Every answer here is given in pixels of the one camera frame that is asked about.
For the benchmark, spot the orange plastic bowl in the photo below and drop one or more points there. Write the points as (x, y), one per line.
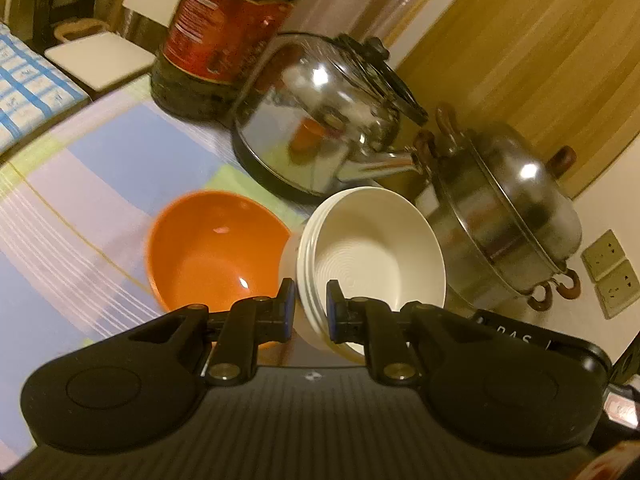
(210, 255)

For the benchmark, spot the stainless steel steamer pot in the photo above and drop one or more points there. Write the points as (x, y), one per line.
(500, 220)

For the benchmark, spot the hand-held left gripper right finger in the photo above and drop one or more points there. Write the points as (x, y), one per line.
(332, 312)

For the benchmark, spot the white wooden chair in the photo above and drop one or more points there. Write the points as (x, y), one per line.
(100, 57)

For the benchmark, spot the white ribbed bowl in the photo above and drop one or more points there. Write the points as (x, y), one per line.
(375, 250)

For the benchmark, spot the checked pastel tablecloth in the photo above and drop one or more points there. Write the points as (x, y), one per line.
(75, 200)

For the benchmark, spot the stainless steel kettle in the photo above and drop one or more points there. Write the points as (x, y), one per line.
(320, 110)

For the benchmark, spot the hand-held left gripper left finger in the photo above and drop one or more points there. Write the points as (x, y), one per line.
(287, 307)

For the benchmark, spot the blue patterned cloth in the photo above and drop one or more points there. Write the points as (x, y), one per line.
(30, 90)

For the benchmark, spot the tan wooden object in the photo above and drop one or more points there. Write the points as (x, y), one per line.
(75, 27)

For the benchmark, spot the cooking oil bottle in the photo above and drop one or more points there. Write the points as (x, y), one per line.
(225, 40)

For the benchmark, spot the wooden door panel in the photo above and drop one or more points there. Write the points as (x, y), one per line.
(525, 50)

